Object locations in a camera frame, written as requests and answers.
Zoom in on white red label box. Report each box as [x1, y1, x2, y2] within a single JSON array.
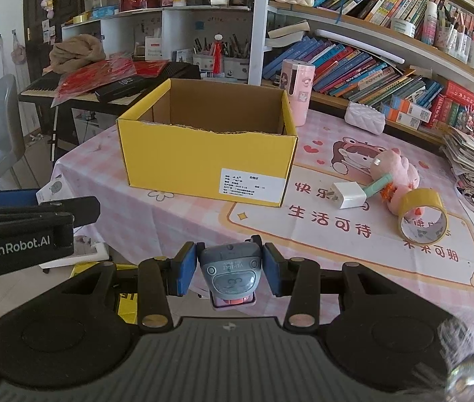
[[145, 37, 163, 60]]

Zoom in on white pink bottle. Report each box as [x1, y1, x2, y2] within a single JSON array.
[[423, 1, 439, 46]]

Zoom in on yellow cardboard box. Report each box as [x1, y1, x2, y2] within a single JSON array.
[[115, 78, 299, 208]]

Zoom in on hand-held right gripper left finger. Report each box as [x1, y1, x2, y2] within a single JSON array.
[[59, 242, 199, 332]]

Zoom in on cream paged flat books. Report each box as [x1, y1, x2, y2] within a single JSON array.
[[264, 20, 311, 49]]

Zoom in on white quilted purse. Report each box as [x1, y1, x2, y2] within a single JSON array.
[[344, 101, 386, 135]]

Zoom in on white charger plug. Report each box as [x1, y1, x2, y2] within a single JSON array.
[[330, 181, 369, 211]]

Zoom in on white shelf unit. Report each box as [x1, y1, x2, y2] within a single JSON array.
[[61, 0, 272, 87]]

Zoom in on white jar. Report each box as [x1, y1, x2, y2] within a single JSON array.
[[390, 17, 417, 38]]

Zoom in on pink cartoon cylinder dispenser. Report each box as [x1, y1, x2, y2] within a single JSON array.
[[281, 59, 316, 127]]

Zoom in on pen holder with pens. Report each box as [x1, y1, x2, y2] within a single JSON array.
[[193, 36, 250, 81]]

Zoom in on red paper bundle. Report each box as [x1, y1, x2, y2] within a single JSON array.
[[51, 58, 137, 108]]

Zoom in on red paper sheet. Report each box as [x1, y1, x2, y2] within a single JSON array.
[[132, 61, 169, 77]]

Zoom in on black electronic keyboard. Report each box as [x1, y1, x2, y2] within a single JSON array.
[[18, 62, 202, 116]]

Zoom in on pink checked tablecloth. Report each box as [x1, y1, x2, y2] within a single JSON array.
[[49, 107, 474, 361]]

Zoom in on long black box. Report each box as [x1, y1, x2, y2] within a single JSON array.
[[95, 76, 159, 103]]

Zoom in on yellow black package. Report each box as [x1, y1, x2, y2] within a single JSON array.
[[70, 262, 139, 325]]

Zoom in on wooden bookshelf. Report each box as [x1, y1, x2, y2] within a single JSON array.
[[262, 0, 474, 145]]

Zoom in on stack of newspapers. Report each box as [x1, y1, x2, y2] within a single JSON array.
[[440, 126, 474, 195]]

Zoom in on blue orange small boxes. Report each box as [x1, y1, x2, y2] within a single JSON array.
[[381, 95, 432, 130]]

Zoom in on red boxed book set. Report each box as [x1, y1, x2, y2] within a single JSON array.
[[427, 80, 474, 129]]

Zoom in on pink hanging bag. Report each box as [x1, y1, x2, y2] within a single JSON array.
[[11, 29, 27, 65]]

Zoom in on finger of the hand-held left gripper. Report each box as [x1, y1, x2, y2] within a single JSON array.
[[0, 196, 100, 227], [0, 190, 43, 208]]

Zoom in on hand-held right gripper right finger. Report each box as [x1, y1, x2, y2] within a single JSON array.
[[262, 243, 392, 333]]

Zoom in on white tube lamp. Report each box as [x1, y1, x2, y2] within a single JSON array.
[[314, 29, 406, 66]]

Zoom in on red tassel ornament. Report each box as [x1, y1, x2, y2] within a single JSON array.
[[213, 33, 225, 74]]

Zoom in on brown crumpled cloth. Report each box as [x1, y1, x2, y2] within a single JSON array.
[[49, 35, 107, 77]]

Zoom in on yellow tape roll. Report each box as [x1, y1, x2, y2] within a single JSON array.
[[397, 188, 450, 244]]

